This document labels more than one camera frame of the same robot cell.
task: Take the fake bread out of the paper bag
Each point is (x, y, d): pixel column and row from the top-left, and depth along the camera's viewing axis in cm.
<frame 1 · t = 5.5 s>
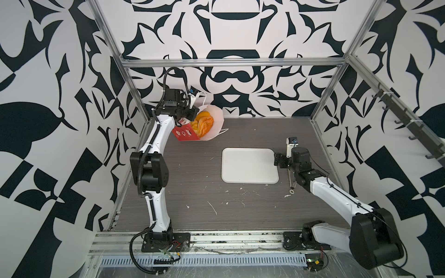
left hand: (197, 105, 90), fingers closed
right hand: (285, 151, 87), fingers open
red white paper bag: (185, 130, 94), point 17 cm above the table
orange croissant fake bread: (204, 125, 100), point 14 cm above the table
yellow oval fake bread: (200, 114, 104), point 15 cm above the table
white plastic tray: (249, 165, 99), point 2 cm above the table

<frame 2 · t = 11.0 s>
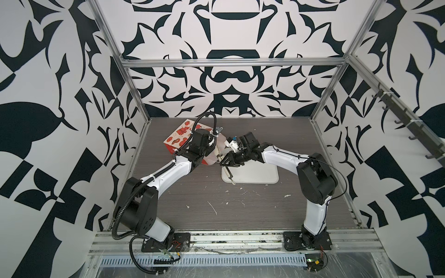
left hand: (205, 133, 87), fingers closed
right hand: (222, 162, 86), fingers open
red white paper bag: (178, 134, 99), point 12 cm above the table
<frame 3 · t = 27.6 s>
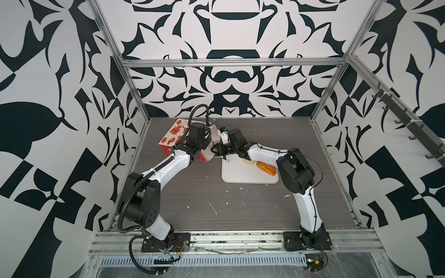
left hand: (201, 128, 88), fingers closed
right hand: (213, 147, 95), fingers open
red white paper bag: (175, 129, 102), point 12 cm above the table
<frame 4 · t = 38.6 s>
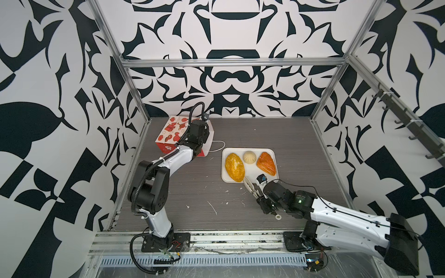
left hand: (198, 123, 91), fingers closed
right hand: (258, 200, 79), fingers open
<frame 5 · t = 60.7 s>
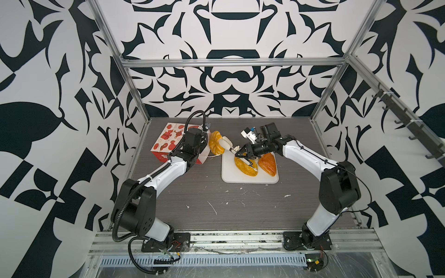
left hand: (195, 131, 87), fingers closed
right hand: (239, 154, 81), fingers closed
yellow oval fake bread: (246, 168, 94), point 5 cm above the table
yellow twisted ring bread: (215, 146, 96), point 11 cm above the table
